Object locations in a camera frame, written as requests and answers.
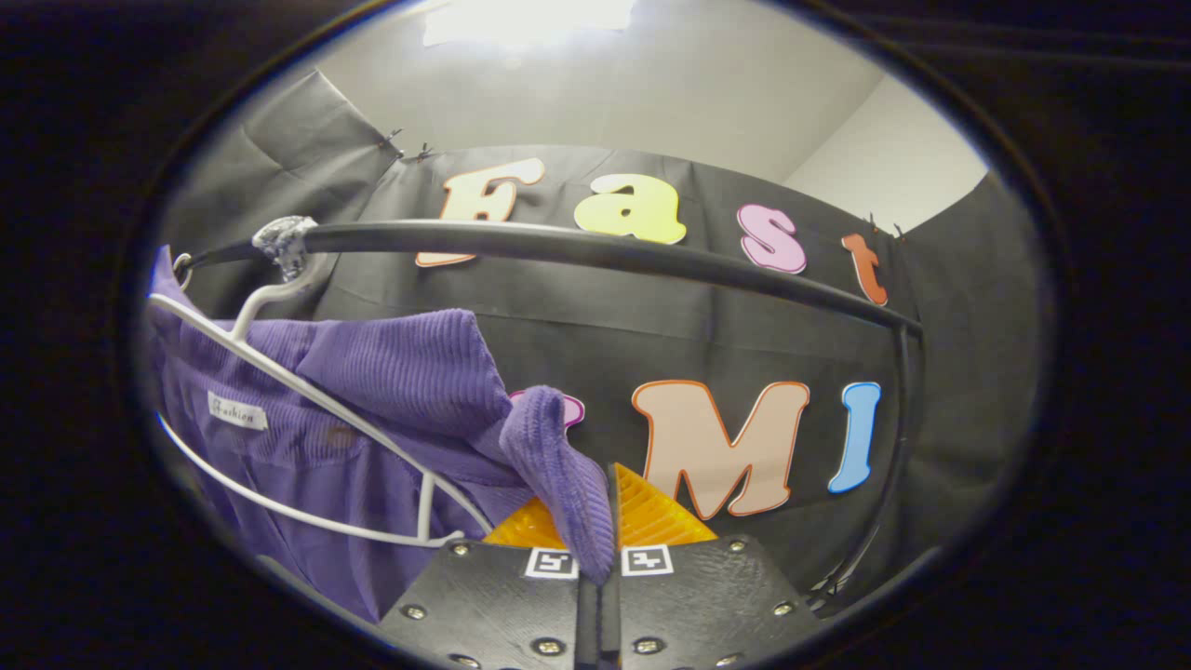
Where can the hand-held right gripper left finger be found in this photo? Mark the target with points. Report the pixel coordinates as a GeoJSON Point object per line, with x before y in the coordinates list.
{"type": "Point", "coordinates": [502, 605]}

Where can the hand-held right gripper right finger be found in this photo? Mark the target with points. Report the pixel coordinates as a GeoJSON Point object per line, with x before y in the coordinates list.
{"type": "Point", "coordinates": [610, 623]}

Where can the white clothes hanger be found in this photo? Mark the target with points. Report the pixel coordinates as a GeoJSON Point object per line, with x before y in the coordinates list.
{"type": "Point", "coordinates": [182, 270]}
{"type": "Point", "coordinates": [425, 507]}

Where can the black clothes rack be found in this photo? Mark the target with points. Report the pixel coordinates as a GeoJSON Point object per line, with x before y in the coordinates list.
{"type": "Point", "coordinates": [605, 249]}

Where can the black backdrop cloth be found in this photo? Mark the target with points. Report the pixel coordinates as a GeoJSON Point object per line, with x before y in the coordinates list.
{"type": "Point", "coordinates": [651, 326]}

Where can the silver tape wrap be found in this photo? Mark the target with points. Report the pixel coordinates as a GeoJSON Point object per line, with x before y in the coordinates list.
{"type": "Point", "coordinates": [284, 244]}

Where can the ceiling light panel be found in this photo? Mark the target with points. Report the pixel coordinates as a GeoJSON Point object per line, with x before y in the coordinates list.
{"type": "Point", "coordinates": [530, 19]}

